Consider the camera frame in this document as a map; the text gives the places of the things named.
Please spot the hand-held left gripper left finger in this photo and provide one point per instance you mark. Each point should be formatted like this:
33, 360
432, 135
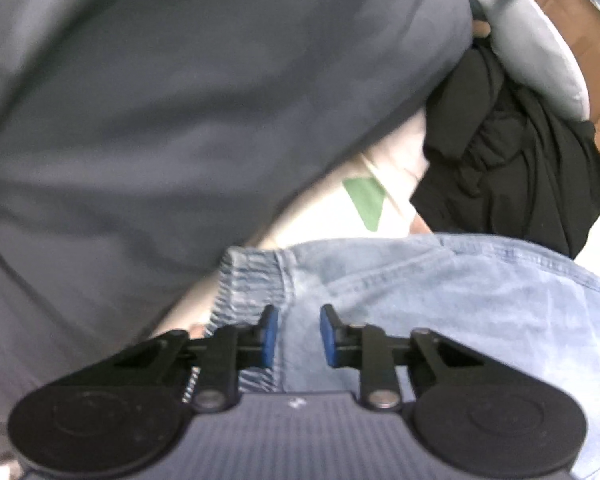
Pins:
269, 332

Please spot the black garment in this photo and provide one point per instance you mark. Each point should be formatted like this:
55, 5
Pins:
520, 175

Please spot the light blue denim pants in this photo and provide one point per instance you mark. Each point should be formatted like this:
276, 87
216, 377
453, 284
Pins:
455, 310

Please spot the cream bear-print bedsheet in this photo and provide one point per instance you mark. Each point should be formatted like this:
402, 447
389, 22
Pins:
320, 210

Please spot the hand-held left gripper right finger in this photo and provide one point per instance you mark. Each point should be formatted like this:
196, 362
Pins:
330, 335

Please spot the dark grey duvet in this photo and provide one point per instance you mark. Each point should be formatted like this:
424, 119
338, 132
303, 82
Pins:
180, 110

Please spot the grey neck pillow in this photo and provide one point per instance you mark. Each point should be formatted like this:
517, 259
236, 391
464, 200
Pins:
530, 50

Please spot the flattened brown cardboard box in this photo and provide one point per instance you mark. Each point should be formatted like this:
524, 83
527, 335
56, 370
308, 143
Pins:
590, 60

